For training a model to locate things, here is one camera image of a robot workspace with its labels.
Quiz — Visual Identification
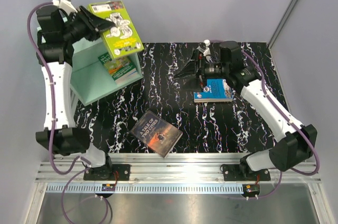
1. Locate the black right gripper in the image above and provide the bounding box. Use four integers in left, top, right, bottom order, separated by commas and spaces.
173, 49, 229, 93

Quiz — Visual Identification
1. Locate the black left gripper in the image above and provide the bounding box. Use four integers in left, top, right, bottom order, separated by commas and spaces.
60, 5, 114, 44

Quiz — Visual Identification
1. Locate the lime green paperback book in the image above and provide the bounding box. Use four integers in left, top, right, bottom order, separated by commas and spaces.
88, 1, 144, 59

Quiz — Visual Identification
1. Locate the green 104-storey treehouse book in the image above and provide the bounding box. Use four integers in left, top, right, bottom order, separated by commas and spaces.
98, 53, 136, 77

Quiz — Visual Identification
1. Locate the blue 26-storey treehouse book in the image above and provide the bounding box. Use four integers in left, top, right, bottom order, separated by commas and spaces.
112, 69, 138, 85

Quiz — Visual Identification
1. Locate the dark tale two cities book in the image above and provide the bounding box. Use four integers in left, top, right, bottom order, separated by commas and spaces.
130, 110, 183, 158

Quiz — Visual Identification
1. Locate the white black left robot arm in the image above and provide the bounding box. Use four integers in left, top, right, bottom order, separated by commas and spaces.
34, 5, 114, 180

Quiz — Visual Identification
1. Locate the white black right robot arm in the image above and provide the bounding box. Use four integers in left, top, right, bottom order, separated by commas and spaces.
174, 40, 320, 180

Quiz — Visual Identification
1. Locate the blue cartoon cover book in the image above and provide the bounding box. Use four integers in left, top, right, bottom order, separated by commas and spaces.
193, 79, 234, 103

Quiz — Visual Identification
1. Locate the mint green open cabinet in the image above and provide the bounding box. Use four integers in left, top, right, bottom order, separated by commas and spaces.
70, 39, 143, 106

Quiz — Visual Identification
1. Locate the black marbled table mat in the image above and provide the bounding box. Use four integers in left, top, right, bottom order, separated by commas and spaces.
71, 42, 297, 154

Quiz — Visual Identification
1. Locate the right small circuit board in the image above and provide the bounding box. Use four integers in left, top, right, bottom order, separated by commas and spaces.
243, 184, 260, 194

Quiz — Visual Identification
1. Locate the small circuit board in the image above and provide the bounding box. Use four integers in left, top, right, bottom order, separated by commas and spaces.
101, 184, 116, 192
243, 184, 260, 194

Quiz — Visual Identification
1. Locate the left small circuit board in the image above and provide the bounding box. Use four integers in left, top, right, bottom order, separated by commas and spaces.
101, 184, 116, 192

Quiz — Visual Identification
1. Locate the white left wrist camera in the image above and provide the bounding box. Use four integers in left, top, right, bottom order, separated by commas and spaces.
52, 0, 77, 15

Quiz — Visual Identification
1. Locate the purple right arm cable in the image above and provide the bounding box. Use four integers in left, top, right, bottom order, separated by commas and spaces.
208, 39, 321, 200

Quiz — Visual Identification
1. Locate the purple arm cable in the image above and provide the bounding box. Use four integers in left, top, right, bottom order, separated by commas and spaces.
208, 39, 321, 200
27, 1, 110, 223

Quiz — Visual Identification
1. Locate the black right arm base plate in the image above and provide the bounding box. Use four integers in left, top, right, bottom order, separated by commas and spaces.
220, 164, 271, 182

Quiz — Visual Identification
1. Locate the aluminium mounting rail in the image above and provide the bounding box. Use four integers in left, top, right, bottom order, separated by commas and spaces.
35, 153, 321, 184

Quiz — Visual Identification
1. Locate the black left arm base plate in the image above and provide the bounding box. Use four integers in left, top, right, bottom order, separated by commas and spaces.
83, 164, 131, 181

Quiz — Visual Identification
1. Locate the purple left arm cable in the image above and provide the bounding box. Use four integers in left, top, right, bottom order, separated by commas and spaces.
27, 1, 110, 223

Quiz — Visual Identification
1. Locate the white slotted cable duct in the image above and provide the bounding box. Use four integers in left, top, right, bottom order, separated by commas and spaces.
46, 183, 243, 194

